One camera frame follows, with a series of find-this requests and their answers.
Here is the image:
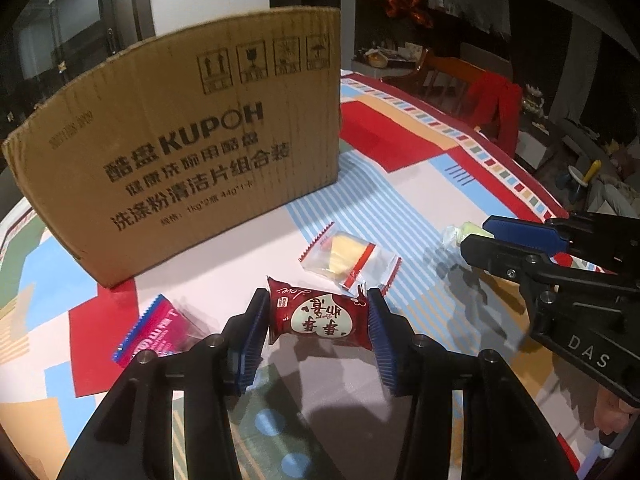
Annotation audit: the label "white low side table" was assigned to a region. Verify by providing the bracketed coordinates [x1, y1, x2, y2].
[350, 47, 419, 79]

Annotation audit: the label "colourful patterned tablecloth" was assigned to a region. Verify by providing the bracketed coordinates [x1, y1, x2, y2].
[0, 69, 622, 480]

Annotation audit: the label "red blue snack bag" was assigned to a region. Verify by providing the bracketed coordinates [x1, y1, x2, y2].
[112, 295, 205, 368]

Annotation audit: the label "black framed glass door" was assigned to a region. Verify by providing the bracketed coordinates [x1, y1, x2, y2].
[1, 0, 155, 115]

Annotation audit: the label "red heart balloons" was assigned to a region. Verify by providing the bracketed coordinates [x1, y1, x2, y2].
[385, 0, 434, 29]

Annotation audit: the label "person right hand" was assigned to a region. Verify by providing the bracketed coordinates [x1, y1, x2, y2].
[593, 386, 639, 450]

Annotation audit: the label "brown cardboard box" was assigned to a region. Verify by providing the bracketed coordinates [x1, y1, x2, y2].
[2, 6, 341, 287]

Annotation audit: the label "red wooden chair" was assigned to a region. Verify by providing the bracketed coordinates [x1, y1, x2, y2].
[419, 49, 523, 157]

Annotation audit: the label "pale green candy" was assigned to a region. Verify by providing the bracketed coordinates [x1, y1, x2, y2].
[442, 221, 495, 248]

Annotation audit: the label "clear yellow cracker packet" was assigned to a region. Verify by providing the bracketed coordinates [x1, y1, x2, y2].
[298, 222, 401, 297]

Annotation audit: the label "dark red white snack packet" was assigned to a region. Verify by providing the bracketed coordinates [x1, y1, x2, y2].
[267, 278, 372, 350]

